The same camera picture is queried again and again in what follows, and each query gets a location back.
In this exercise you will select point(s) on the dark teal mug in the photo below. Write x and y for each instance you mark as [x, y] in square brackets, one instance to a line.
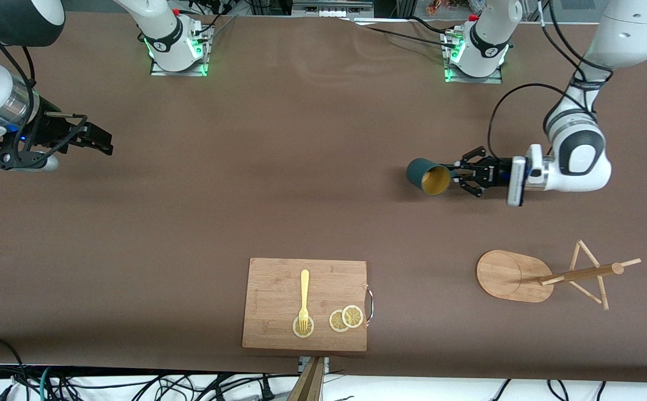
[421, 172]

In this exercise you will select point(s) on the wooden cup rack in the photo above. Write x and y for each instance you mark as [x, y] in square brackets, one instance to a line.
[507, 275]

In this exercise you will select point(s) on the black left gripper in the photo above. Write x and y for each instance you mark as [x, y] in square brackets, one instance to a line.
[493, 172]

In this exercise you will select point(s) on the brown table cover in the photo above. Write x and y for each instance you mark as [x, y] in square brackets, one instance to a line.
[134, 267]

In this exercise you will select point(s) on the metal bracket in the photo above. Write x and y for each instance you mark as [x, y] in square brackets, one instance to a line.
[326, 365]

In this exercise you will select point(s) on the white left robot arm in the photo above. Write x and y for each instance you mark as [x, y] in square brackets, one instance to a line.
[579, 161]

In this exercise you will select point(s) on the grey power strip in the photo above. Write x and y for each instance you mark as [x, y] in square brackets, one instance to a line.
[331, 8]

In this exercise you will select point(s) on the wooden beam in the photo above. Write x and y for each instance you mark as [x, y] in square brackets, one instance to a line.
[307, 387]

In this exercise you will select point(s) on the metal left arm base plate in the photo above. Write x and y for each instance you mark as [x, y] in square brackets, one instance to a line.
[496, 79]

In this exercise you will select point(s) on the bamboo cutting board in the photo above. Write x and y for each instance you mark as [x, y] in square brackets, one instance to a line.
[273, 295]

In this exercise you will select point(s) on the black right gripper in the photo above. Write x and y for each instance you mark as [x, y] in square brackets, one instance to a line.
[46, 132]

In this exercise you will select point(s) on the yellow plastic fork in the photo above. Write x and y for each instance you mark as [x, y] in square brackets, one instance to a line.
[304, 289]

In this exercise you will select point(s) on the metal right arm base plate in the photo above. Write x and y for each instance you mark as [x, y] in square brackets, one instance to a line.
[159, 71]

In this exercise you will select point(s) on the lemon slice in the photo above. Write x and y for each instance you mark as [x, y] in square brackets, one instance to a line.
[353, 316]
[335, 323]
[296, 331]

